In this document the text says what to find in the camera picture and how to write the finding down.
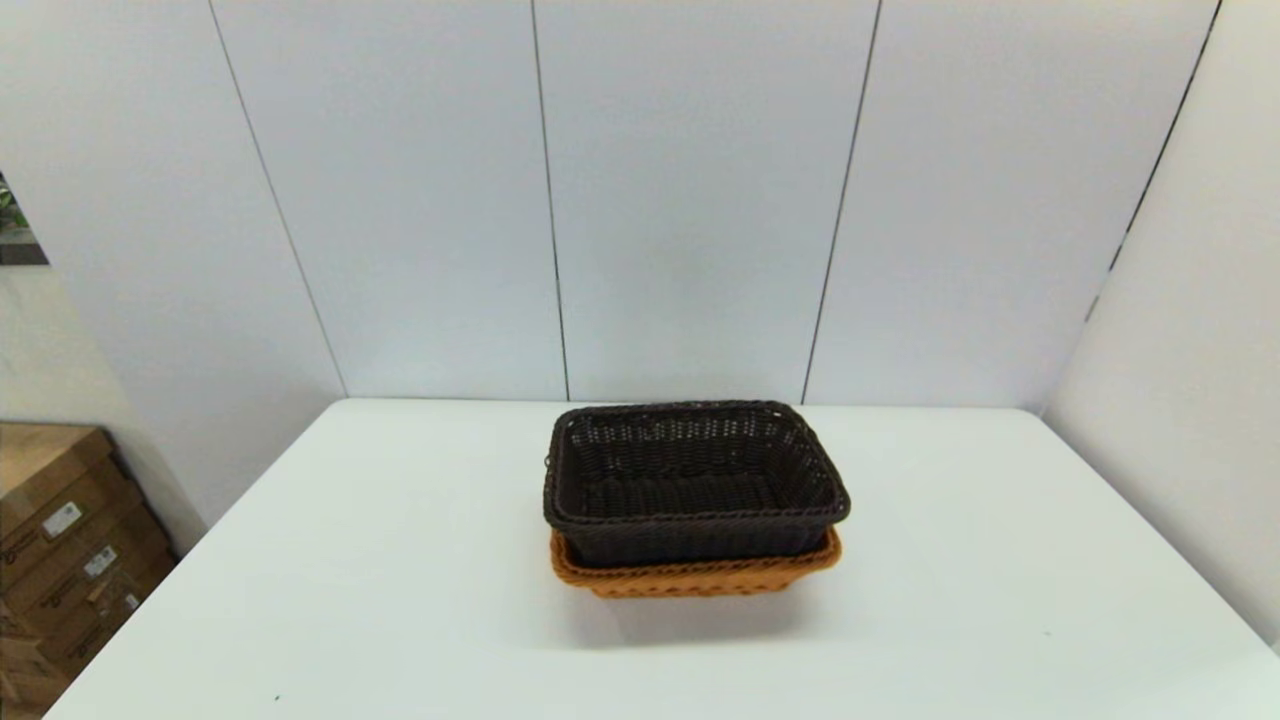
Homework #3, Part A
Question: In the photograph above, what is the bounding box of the dark brown wicker basket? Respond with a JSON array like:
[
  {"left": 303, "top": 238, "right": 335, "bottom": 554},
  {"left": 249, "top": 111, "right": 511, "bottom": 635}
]
[{"left": 542, "top": 400, "right": 852, "bottom": 569}]

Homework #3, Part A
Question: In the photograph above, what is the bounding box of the plain cardboard box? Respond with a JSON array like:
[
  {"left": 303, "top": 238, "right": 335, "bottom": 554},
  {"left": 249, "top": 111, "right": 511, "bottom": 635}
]
[{"left": 0, "top": 640, "right": 76, "bottom": 717}]

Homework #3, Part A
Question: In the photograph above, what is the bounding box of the cardboard box with white label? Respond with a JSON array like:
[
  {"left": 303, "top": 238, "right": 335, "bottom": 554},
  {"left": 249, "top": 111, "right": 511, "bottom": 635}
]
[
  {"left": 0, "top": 497, "right": 166, "bottom": 651},
  {"left": 0, "top": 422, "right": 138, "bottom": 591},
  {"left": 30, "top": 550, "right": 180, "bottom": 683}
]

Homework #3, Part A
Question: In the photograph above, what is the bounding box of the wall picture with plant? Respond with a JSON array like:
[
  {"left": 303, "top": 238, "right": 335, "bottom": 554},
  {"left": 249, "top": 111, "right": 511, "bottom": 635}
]
[{"left": 0, "top": 175, "right": 49, "bottom": 266}]

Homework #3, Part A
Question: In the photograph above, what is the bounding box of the orange wicker basket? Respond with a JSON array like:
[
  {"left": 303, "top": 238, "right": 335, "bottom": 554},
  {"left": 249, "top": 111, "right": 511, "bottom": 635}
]
[{"left": 549, "top": 527, "right": 843, "bottom": 600}]

